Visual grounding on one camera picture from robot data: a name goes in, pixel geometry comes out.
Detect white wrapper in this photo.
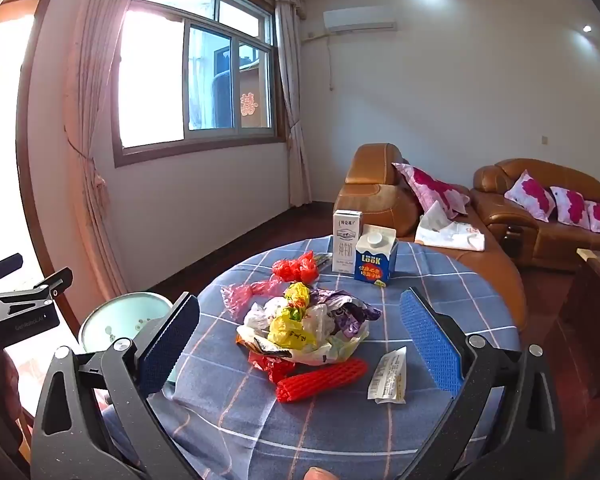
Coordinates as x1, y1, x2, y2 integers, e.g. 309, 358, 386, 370
244, 301, 286, 335
368, 346, 408, 405

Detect blue drink carton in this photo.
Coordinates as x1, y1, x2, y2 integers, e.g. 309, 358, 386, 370
355, 226, 399, 287

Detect pink foam net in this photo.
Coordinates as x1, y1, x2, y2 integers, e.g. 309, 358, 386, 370
221, 280, 281, 317

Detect large yellow wrapper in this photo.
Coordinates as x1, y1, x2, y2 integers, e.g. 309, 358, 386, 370
267, 307, 317, 351

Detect long pink curtain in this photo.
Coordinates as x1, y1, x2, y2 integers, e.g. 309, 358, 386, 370
62, 0, 148, 286

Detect red foam net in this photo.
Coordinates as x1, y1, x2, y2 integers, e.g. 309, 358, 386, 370
271, 251, 320, 285

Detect wooden door frame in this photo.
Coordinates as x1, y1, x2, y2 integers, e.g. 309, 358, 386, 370
15, 0, 148, 331

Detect mint green enamel basin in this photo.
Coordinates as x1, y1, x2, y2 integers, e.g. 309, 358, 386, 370
77, 292, 176, 358

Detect white cloth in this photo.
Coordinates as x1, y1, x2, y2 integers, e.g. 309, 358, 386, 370
414, 201, 486, 252

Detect white air conditioner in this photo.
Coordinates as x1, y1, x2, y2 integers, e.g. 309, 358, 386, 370
323, 8, 397, 33

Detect dark wooden coffee table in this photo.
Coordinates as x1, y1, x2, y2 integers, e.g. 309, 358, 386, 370
560, 247, 600, 361

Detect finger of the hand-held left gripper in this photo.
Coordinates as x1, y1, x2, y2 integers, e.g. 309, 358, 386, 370
0, 267, 74, 311
0, 253, 24, 291

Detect sliding window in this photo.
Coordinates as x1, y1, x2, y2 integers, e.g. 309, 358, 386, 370
111, 0, 288, 168

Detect small yellow wrapper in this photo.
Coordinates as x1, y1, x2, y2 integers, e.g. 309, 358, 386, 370
285, 282, 311, 311

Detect brown leather chaise sofa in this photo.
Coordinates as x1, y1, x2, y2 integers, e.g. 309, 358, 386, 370
334, 143, 528, 331

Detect white milk carton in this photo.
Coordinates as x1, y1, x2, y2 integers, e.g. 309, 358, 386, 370
332, 209, 365, 275

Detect air conditioner pipe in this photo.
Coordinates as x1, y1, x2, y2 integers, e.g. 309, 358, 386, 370
302, 30, 337, 92

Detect red foam net tube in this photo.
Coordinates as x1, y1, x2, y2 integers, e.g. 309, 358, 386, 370
276, 358, 369, 404

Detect purple wrapper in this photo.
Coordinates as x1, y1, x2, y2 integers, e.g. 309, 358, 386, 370
310, 289, 382, 338

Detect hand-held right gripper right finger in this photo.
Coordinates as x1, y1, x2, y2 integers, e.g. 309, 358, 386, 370
399, 287, 566, 480

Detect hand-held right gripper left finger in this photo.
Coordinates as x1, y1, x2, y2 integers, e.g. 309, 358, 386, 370
30, 291, 201, 480

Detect red foil wrapper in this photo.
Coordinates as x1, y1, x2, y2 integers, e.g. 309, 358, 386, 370
248, 351, 297, 385

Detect blue plaid tablecloth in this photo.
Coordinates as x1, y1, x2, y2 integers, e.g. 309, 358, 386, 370
100, 237, 523, 480

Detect yellow printed plastic bag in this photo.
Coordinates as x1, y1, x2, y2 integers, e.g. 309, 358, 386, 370
236, 305, 371, 366

